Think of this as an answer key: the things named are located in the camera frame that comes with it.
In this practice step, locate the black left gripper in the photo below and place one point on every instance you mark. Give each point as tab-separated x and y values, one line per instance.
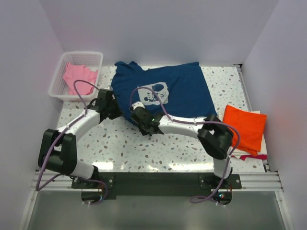
118	112

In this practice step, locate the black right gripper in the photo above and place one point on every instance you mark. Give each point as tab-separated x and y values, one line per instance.
143	132

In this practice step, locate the navy blue printed t-shirt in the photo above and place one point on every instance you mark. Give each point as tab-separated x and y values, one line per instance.
180	90

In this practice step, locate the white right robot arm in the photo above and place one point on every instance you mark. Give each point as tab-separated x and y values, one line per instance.
215	137

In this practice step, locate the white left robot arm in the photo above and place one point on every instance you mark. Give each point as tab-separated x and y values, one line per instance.
58	150

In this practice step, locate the pink t-shirt in basket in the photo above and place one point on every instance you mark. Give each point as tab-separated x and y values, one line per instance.
79	72

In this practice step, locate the white plastic basket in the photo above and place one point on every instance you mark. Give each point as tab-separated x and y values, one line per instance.
59	89

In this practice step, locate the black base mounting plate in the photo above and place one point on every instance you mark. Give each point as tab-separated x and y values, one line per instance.
114	184

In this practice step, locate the orange folded t-shirt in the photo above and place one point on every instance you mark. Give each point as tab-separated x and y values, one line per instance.
247	129

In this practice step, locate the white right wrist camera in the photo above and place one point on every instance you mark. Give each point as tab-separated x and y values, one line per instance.
137	104

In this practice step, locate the aluminium frame rail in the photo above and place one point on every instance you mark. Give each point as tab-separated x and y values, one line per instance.
267	181

